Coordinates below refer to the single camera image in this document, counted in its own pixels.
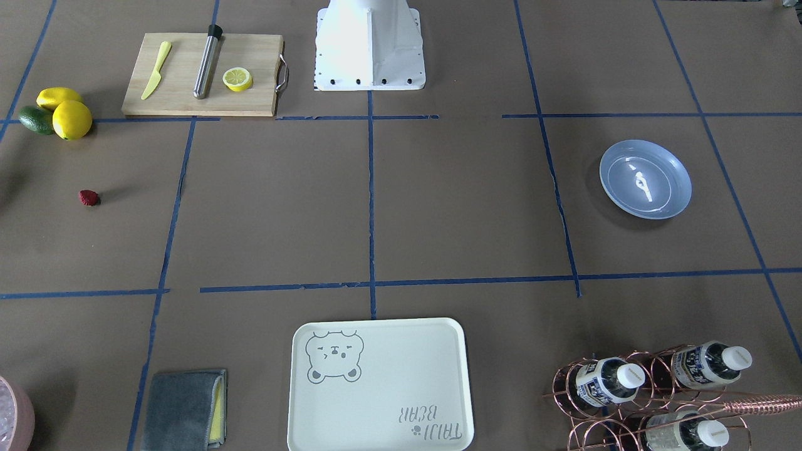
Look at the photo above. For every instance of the red strawberry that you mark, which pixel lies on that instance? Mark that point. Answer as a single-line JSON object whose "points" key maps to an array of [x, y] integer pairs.
{"points": [[89, 197]]}

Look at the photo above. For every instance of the bottle white cap bottom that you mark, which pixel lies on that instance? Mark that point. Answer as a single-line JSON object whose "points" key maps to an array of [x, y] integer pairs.
{"points": [[684, 430]]}

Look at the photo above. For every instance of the blue ceramic plate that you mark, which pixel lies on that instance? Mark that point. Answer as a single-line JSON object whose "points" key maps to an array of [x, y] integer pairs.
{"points": [[645, 179]]}

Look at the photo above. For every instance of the grey yellow folded cloth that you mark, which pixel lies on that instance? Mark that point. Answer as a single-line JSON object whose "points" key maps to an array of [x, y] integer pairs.
{"points": [[187, 410]]}

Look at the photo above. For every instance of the lemon half slice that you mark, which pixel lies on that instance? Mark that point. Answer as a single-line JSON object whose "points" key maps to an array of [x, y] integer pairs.
{"points": [[237, 79]]}

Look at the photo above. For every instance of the copper wire bottle rack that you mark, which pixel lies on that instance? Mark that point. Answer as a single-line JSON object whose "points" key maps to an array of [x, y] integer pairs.
{"points": [[620, 426]]}

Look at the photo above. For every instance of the yellow lemon upper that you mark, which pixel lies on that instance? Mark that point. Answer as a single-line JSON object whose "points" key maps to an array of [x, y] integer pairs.
{"points": [[51, 98]]}

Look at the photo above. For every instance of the yellow lemon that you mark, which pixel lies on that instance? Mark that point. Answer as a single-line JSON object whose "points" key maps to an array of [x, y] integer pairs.
{"points": [[72, 120], [51, 98]]}

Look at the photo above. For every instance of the steel muddler black tip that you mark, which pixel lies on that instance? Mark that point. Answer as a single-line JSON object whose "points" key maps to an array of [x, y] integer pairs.
{"points": [[209, 57]]}

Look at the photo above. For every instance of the bottle white cap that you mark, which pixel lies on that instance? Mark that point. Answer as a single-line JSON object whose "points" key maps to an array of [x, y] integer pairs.
{"points": [[607, 381], [709, 366], [684, 430]]}

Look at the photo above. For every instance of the wooden cutting board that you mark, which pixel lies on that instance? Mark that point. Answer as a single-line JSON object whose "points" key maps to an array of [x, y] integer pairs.
{"points": [[260, 54]]}

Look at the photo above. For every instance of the yellow lemon lower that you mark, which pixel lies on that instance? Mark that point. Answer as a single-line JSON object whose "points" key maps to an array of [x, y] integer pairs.
{"points": [[72, 120]]}

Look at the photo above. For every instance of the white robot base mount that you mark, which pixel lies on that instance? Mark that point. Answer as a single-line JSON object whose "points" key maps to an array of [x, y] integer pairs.
{"points": [[369, 46]]}

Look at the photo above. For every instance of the white bear serving tray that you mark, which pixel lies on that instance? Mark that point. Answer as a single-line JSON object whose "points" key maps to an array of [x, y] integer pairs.
{"points": [[393, 384]]}

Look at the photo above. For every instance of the green lime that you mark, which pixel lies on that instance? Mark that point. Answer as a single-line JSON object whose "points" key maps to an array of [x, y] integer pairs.
{"points": [[37, 119]]}

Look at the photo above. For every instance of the yellow plastic knife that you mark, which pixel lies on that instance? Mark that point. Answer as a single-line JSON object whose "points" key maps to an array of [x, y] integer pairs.
{"points": [[156, 76]]}

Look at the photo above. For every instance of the pink ice bowl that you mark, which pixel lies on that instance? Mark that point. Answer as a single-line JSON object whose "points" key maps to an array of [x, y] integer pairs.
{"points": [[18, 418]]}

